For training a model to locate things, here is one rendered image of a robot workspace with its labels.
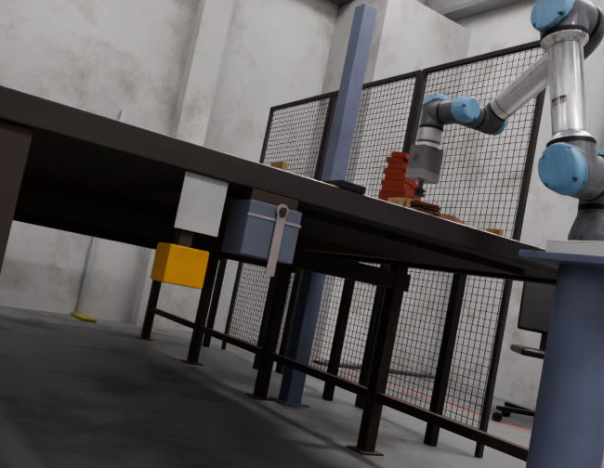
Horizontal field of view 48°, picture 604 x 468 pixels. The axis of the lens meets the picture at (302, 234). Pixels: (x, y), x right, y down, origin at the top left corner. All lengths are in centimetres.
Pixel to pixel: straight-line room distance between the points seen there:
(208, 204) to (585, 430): 103
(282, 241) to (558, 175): 68
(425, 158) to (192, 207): 88
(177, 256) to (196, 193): 14
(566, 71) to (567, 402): 80
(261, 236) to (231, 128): 584
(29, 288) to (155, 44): 262
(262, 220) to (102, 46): 549
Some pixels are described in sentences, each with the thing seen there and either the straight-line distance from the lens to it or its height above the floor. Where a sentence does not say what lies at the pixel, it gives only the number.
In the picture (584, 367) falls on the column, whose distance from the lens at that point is 178.
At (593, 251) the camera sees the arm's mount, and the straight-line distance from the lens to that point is 178.
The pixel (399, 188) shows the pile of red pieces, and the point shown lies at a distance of 294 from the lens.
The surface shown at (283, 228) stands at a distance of 151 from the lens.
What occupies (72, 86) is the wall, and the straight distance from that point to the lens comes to 672.
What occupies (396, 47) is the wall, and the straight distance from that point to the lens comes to 753.
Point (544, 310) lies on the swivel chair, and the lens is 554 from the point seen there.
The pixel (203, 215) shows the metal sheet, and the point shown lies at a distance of 145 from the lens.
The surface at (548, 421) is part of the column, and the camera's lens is 180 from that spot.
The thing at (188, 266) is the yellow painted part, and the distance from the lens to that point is 141.
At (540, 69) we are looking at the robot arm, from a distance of 207.
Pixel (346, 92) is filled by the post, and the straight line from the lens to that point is 410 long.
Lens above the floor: 66
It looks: 4 degrees up
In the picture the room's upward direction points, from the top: 11 degrees clockwise
